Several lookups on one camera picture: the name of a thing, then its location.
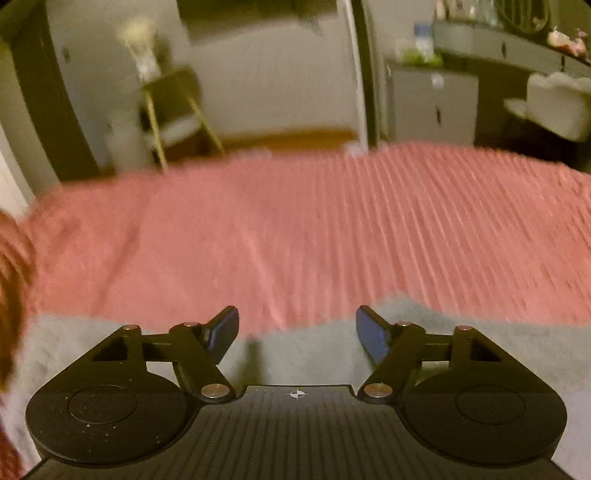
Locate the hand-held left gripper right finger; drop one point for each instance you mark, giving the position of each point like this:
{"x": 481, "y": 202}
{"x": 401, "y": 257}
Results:
{"x": 371, "y": 330}

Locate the vase of white flowers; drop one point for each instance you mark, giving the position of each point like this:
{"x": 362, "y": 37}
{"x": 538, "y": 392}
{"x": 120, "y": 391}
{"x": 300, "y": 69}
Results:
{"x": 141, "y": 48}

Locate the white door frame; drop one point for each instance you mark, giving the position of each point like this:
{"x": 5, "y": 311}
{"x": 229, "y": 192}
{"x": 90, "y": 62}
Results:
{"x": 362, "y": 74}

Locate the green packet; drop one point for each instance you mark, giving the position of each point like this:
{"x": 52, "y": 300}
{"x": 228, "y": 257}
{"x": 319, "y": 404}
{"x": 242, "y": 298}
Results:
{"x": 420, "y": 57}

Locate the white drawer cabinet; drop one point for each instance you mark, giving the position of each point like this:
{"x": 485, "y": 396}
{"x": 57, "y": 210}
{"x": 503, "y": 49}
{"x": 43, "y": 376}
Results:
{"x": 431, "y": 108}

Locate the grey pants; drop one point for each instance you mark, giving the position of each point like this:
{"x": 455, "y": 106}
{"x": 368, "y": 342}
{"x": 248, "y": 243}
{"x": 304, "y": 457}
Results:
{"x": 300, "y": 360}

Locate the grey desk with drawers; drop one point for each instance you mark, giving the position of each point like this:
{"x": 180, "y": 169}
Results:
{"x": 503, "y": 46}

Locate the pink ribbed bedspread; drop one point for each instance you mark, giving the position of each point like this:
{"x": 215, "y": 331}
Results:
{"x": 295, "y": 221}

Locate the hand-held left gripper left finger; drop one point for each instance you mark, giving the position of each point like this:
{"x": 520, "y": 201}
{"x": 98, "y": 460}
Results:
{"x": 224, "y": 330}

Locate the dark wardrobe panel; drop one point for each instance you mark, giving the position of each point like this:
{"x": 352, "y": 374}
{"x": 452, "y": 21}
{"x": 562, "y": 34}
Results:
{"x": 51, "y": 92}

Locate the orange-brown cloth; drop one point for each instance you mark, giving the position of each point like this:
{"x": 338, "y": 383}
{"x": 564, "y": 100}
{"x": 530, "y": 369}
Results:
{"x": 14, "y": 295}

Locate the dark wall television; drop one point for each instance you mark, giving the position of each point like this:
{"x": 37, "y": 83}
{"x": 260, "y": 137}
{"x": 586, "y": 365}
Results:
{"x": 258, "y": 16}

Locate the gold rimmed round mirror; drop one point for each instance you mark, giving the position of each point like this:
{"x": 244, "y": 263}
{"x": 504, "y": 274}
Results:
{"x": 524, "y": 16}

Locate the white and blue bottle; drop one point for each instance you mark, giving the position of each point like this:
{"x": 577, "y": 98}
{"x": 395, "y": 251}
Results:
{"x": 422, "y": 39}

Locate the pink desk ornaments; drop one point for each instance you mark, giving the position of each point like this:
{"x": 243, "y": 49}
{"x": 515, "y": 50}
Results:
{"x": 568, "y": 41}

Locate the white fluffy chair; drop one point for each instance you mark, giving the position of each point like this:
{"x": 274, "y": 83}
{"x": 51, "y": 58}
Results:
{"x": 558, "y": 104}

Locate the gold-legged side table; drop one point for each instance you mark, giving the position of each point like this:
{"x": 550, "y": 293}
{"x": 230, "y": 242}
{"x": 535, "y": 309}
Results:
{"x": 178, "y": 120}

